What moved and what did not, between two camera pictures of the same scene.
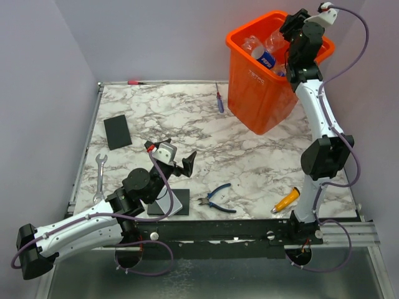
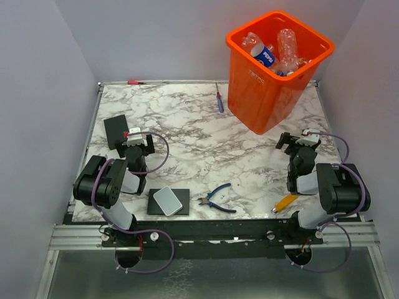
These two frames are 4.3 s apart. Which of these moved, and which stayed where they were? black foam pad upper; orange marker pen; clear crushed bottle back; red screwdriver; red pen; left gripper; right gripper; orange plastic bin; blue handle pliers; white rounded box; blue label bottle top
Moved: clear crushed bottle back; left gripper; right gripper; blue label bottle top
Stayed: red pen; orange plastic bin; blue handle pliers; red screwdriver; white rounded box; orange marker pen; black foam pad upper
